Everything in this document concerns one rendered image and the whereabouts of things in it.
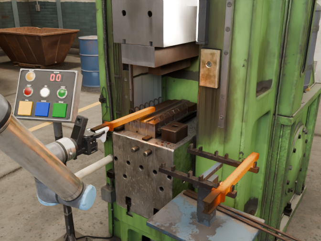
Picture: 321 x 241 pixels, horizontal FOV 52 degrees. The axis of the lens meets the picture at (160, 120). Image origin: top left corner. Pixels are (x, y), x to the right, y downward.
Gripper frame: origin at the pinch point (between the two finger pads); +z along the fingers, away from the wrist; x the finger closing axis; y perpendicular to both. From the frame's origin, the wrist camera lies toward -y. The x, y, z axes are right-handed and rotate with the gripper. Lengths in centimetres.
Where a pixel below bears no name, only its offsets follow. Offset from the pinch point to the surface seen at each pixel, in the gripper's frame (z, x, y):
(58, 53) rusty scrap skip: 403, -551, 74
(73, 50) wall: 557, -678, 98
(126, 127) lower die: 26.3, -11.0, 11.8
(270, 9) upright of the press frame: 78, 42, -46
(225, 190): -6, 60, 7
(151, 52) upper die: 27.0, 5.6, -28.4
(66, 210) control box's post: 15, -57, 76
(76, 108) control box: 18.4, -40.1, 4.4
